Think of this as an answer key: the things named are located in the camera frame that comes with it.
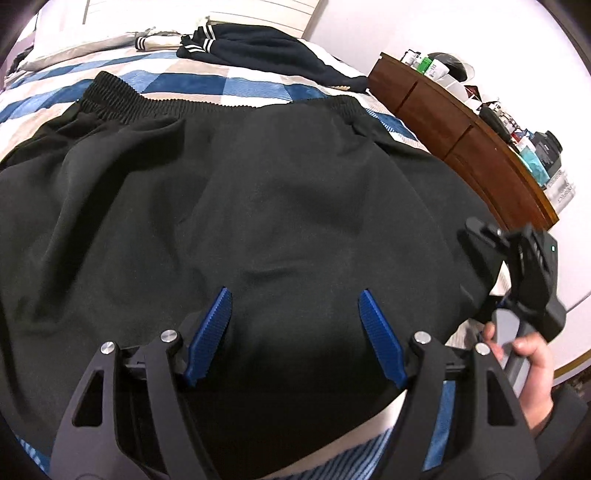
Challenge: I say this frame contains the black trousers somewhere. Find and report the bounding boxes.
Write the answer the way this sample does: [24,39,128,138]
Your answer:
[0,71,505,480]

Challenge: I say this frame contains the person's right hand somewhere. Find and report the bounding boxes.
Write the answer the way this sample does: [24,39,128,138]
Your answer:
[512,331,554,437]

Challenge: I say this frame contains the brown wooden dresser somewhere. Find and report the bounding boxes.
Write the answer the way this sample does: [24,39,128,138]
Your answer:
[369,53,559,230]

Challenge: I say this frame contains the black round helmet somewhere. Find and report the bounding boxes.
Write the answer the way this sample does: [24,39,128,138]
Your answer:
[428,52,475,82]

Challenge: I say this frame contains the white green bottle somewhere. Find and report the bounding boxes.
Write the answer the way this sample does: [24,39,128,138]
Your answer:
[417,57,449,80]

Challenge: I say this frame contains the cream wooden headboard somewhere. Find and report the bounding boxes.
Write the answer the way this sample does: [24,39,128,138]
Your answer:
[206,0,320,38]

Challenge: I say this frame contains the navy jacket white stripes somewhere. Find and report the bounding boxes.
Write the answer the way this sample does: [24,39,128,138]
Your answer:
[176,23,369,93]

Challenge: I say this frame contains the blue white checked blanket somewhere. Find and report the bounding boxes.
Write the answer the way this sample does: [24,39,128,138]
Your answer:
[0,38,514,480]

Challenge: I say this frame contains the white pillow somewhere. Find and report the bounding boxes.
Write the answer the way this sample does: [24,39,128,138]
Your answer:
[19,0,182,72]

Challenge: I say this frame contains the black camera on dresser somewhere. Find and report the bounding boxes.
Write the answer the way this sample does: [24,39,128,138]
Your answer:
[532,131,563,176]

